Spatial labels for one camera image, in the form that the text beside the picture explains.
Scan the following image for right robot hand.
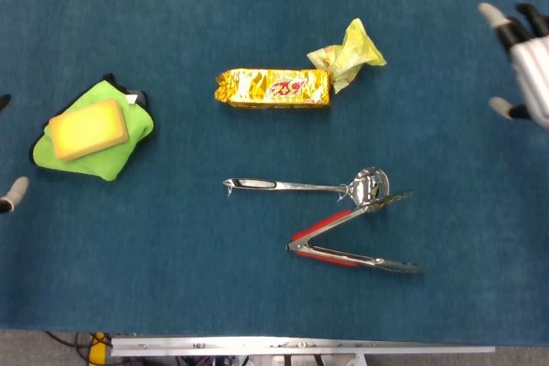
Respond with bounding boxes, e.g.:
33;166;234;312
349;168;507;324
477;2;549;130

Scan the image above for green microfibre cloth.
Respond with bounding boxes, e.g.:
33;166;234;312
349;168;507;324
29;73;155;182

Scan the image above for gold foil snack bar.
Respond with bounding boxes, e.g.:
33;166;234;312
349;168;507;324
214;68;333;109

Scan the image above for black floor cables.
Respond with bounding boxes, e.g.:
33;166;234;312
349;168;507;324
45;330;94;361

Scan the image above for aluminium frame rail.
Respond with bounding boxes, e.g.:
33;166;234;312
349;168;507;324
110;335;497;358

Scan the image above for yellow sponge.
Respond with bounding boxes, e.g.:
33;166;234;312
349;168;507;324
48;98;130;163

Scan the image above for blue carpet table cover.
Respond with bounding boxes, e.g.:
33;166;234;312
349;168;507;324
0;0;549;346

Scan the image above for yellow-green snack packet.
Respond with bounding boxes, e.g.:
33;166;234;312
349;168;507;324
306;17;388;95

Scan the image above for steel ladle black grip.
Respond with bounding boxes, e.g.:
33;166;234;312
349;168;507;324
222;167;390;205

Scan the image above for red-handled steel tongs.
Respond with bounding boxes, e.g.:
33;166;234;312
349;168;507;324
287;190;424;274

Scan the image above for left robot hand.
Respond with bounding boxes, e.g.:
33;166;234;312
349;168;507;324
0;93;30;214

